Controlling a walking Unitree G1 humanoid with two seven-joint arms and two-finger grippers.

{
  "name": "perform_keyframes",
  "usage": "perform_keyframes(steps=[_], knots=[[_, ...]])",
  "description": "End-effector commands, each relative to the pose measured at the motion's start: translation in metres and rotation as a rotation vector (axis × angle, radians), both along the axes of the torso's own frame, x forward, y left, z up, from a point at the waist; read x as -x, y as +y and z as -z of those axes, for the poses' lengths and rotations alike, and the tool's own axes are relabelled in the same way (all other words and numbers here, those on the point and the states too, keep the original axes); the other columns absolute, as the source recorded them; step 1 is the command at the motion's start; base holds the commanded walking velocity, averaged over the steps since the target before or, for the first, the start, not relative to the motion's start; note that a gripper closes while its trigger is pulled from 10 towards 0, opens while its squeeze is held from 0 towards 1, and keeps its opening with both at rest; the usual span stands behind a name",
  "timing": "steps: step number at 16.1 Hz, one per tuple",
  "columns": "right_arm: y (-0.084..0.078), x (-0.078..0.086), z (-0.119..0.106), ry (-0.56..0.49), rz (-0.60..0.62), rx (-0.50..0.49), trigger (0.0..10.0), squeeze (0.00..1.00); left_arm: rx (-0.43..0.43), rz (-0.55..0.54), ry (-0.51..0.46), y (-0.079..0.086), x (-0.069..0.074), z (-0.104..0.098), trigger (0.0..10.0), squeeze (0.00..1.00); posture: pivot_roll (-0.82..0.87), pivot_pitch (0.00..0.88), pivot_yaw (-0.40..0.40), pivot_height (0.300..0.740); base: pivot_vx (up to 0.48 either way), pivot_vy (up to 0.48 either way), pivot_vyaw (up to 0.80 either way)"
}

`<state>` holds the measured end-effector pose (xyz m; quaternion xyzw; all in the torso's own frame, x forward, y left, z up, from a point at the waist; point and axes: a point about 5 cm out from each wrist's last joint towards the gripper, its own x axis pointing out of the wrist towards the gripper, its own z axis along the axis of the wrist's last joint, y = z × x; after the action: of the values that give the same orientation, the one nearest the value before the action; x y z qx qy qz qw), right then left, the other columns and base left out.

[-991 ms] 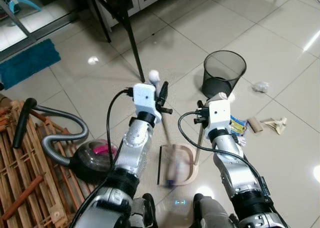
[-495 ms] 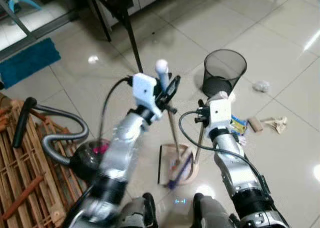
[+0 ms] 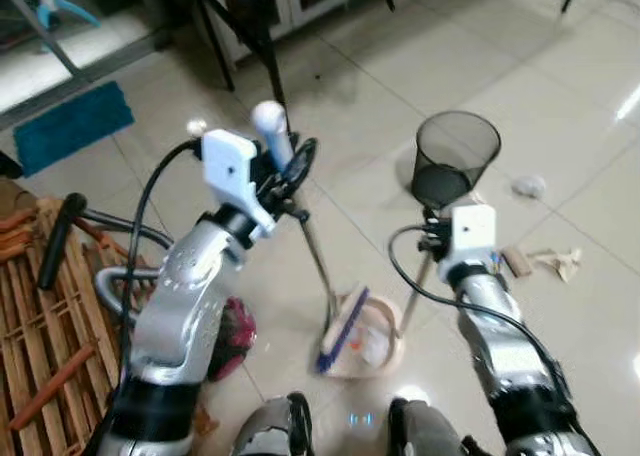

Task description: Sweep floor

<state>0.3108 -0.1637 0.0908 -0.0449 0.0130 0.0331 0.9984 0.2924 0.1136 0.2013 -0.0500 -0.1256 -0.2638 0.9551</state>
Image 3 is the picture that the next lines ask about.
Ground broom with blue bristles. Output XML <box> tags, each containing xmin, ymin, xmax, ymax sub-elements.
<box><xmin>249</xmin><ymin>100</ymin><xmax>373</xmax><ymax>377</ymax></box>

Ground beige long-handled dustpan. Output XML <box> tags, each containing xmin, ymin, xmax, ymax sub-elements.
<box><xmin>318</xmin><ymin>208</ymin><xmax>446</xmax><ymax>380</ymax></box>

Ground teal floor mat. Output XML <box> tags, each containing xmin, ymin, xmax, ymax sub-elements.
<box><xmin>13</xmin><ymin>80</ymin><xmax>136</xmax><ymax>178</ymax></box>

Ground black mesh waste basket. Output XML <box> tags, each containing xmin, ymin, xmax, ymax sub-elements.
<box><xmin>411</xmin><ymin>110</ymin><xmax>502</xmax><ymax>213</ymax></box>

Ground brown cardboard piece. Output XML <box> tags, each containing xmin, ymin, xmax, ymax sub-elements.
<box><xmin>500</xmin><ymin>245</ymin><xmax>534</xmax><ymax>279</ymax></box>

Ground white crumpled paper ball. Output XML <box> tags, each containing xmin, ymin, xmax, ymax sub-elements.
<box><xmin>511</xmin><ymin>173</ymin><xmax>549</xmax><ymax>200</ymax></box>

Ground beige crumpled paper scrap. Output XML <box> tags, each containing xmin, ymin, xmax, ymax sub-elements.
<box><xmin>530</xmin><ymin>247</ymin><xmax>584</xmax><ymax>283</ymax></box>

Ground grey right robot leg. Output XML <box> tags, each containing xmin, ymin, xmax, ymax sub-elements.
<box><xmin>387</xmin><ymin>396</ymin><xmax>493</xmax><ymax>456</ymax></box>

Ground grey robot leg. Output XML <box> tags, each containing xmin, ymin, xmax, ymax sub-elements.
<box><xmin>387</xmin><ymin>396</ymin><xmax>493</xmax><ymax>456</ymax></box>
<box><xmin>232</xmin><ymin>393</ymin><xmax>314</xmax><ymax>456</ymax></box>

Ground grey left robot leg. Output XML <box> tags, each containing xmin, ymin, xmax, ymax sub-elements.
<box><xmin>232</xmin><ymin>393</ymin><xmax>314</xmax><ymax>456</ymax></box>

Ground wooden slatted rack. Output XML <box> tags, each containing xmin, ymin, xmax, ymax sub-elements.
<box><xmin>0</xmin><ymin>196</ymin><xmax>219</xmax><ymax>456</ymax></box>

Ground teal mop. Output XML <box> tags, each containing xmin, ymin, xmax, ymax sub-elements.
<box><xmin>18</xmin><ymin>0</ymin><xmax>103</xmax><ymax>30</ymax></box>

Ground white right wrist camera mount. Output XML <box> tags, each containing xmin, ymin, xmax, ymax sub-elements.
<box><xmin>447</xmin><ymin>203</ymin><xmax>500</xmax><ymax>285</ymax></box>

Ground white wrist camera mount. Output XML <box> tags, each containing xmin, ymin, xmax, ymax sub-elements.
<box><xmin>199</xmin><ymin>128</ymin><xmax>278</xmax><ymax>241</ymax></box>
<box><xmin>447</xmin><ymin>203</ymin><xmax>500</xmax><ymax>285</ymax></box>

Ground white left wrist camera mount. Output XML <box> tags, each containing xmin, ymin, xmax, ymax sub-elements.
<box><xmin>199</xmin><ymin>128</ymin><xmax>278</xmax><ymax>241</ymax></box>

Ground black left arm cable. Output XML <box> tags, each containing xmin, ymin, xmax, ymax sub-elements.
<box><xmin>115</xmin><ymin>139</ymin><xmax>204</xmax><ymax>397</ymax></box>

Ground vacuum hose with black handle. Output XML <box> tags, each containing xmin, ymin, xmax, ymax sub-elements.
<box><xmin>37</xmin><ymin>192</ymin><xmax>179</xmax><ymax>325</ymax></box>

